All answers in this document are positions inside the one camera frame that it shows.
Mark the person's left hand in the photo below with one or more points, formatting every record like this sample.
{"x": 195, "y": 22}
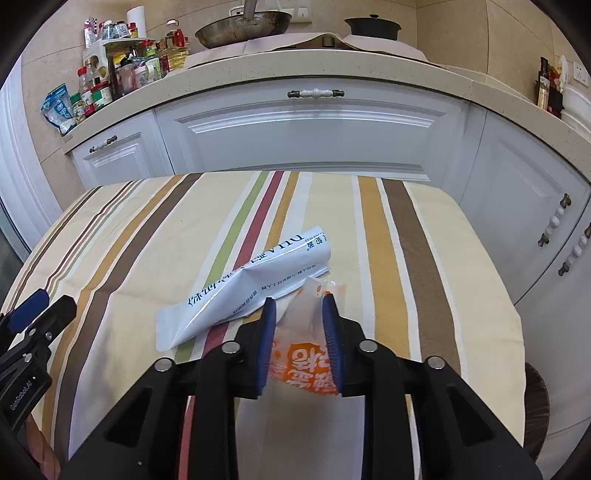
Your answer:
{"x": 41, "y": 452}

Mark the striped tablecloth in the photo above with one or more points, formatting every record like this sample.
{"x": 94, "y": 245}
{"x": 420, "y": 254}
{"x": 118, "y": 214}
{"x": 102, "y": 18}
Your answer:
{"x": 392, "y": 277}

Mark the beige stove cover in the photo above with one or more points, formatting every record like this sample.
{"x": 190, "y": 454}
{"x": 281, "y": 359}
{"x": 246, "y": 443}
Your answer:
{"x": 295, "y": 48}

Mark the orange white snack wrapper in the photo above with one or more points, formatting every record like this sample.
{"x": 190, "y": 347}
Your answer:
{"x": 300, "y": 364}

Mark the dark glass bottle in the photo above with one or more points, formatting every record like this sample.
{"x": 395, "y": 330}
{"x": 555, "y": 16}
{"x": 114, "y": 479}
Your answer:
{"x": 544, "y": 85}

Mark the black lined trash bin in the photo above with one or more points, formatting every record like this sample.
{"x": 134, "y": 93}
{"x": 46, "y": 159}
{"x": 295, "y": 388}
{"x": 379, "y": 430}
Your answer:
{"x": 538, "y": 401}

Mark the single white wall socket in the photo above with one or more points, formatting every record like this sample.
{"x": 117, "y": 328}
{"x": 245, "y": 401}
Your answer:
{"x": 580, "y": 74}

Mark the stack of white bowls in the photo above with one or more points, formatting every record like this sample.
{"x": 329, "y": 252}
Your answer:
{"x": 577, "y": 113}

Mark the blue white bag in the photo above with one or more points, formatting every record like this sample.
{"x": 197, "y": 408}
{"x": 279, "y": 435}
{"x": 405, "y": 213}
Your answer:
{"x": 59, "y": 110}

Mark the narrow white drawer front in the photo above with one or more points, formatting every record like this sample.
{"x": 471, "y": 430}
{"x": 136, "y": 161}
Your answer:
{"x": 115, "y": 159}

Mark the paper towel roll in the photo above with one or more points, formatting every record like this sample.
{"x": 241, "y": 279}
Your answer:
{"x": 136, "y": 21}

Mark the steel wok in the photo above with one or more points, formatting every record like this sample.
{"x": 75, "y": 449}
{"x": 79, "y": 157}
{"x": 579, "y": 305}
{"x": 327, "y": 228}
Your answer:
{"x": 240, "y": 27}

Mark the white cabinet door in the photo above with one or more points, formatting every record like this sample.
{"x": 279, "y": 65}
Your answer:
{"x": 508, "y": 184}
{"x": 568, "y": 346}

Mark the black cooking pot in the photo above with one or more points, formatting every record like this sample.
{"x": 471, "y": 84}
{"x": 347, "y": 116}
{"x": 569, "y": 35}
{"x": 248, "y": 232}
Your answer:
{"x": 373, "y": 27}

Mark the long white printed pouch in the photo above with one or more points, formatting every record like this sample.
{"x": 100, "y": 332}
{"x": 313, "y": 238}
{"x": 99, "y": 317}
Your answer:
{"x": 221, "y": 304}

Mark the wide white drawer front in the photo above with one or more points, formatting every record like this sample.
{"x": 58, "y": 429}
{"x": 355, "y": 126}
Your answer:
{"x": 314, "y": 138}

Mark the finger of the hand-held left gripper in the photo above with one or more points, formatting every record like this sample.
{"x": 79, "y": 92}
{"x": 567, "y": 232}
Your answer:
{"x": 53, "y": 318}
{"x": 28, "y": 310}

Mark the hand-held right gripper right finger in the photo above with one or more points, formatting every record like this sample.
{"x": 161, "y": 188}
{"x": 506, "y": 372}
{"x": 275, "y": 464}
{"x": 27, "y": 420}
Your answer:
{"x": 331, "y": 344}

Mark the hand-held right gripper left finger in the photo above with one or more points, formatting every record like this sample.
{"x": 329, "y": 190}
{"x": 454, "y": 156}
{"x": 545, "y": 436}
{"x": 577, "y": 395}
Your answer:
{"x": 268, "y": 344}

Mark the group of condiment bottles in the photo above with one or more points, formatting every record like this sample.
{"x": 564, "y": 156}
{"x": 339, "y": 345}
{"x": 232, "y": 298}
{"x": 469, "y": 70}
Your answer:
{"x": 134, "y": 64}

